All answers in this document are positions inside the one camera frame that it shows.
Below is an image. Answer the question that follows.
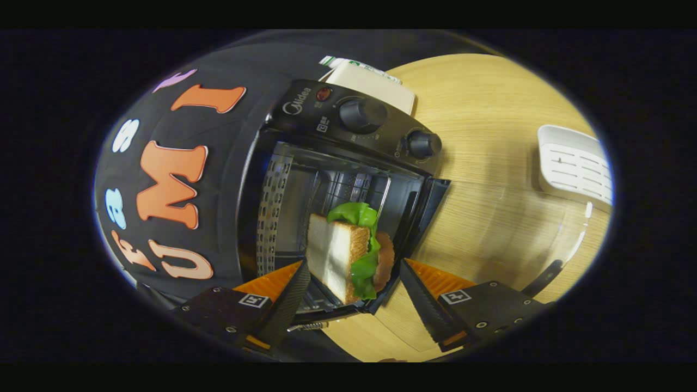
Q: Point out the white bottle with green label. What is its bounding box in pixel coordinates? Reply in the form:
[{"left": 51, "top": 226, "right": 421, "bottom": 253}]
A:
[{"left": 319, "top": 55, "right": 403, "bottom": 85}]

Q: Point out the cream white box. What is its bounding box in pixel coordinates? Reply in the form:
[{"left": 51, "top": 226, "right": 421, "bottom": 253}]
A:
[{"left": 326, "top": 64, "right": 417, "bottom": 115}]

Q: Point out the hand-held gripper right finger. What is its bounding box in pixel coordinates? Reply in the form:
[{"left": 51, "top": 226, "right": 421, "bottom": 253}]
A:
[{"left": 400, "top": 259, "right": 548, "bottom": 353}]

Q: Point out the lettuce toast sandwich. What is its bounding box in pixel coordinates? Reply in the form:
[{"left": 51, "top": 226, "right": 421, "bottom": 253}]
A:
[{"left": 305, "top": 201, "right": 395, "bottom": 305}]

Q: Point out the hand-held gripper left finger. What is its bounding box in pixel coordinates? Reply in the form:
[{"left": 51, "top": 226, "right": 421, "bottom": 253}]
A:
[{"left": 174, "top": 261, "right": 311, "bottom": 354}]

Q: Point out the black toaster oven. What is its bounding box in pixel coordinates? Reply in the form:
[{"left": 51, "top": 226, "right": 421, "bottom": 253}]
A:
[{"left": 237, "top": 79, "right": 595, "bottom": 352}]

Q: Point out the white slotted plate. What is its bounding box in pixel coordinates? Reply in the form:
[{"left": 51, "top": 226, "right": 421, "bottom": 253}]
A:
[{"left": 536, "top": 124, "right": 614, "bottom": 212}]

